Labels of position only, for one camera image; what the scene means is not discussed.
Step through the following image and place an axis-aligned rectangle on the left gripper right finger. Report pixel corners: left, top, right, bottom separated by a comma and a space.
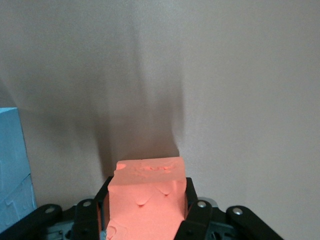
174, 177, 285, 240

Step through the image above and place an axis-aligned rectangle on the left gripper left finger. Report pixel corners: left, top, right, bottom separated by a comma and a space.
0, 175, 115, 240

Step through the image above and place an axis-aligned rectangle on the orange foam cube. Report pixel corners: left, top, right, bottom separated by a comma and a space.
106, 156, 188, 240

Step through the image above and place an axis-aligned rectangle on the blue foam cube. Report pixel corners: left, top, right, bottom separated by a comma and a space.
0, 107, 33, 186
0, 172, 39, 231

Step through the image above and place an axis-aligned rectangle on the brown table mat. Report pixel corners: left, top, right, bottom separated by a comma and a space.
0, 0, 320, 240

